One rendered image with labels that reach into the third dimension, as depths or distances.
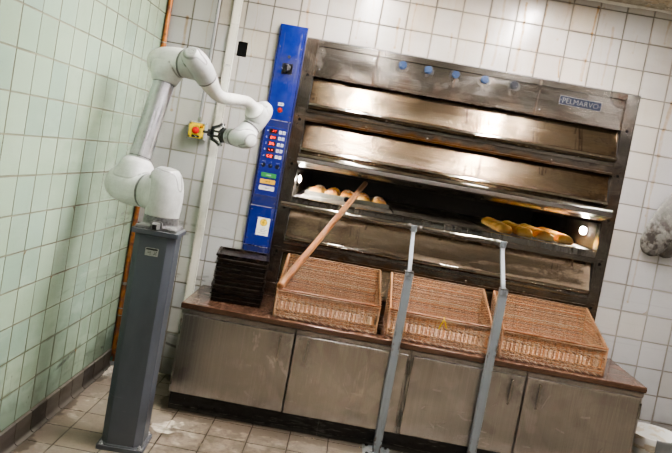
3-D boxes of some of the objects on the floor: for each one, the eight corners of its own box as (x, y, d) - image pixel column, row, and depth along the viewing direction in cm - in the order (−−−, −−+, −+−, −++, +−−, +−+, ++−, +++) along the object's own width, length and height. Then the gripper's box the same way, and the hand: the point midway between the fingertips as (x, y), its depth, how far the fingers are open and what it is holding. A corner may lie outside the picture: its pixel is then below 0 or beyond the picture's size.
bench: (188, 378, 428) (204, 283, 424) (590, 453, 423) (609, 358, 420) (162, 411, 372) (180, 302, 368) (625, 498, 367) (648, 388, 364)
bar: (245, 410, 393) (282, 199, 386) (473, 453, 391) (515, 242, 384) (235, 432, 362) (275, 203, 355) (484, 478, 360) (529, 249, 353)
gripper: (225, 123, 382) (201, 119, 399) (221, 147, 383) (197, 142, 400) (236, 125, 387) (212, 121, 404) (232, 149, 388) (208, 144, 405)
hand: (208, 132), depth 399 cm, fingers closed
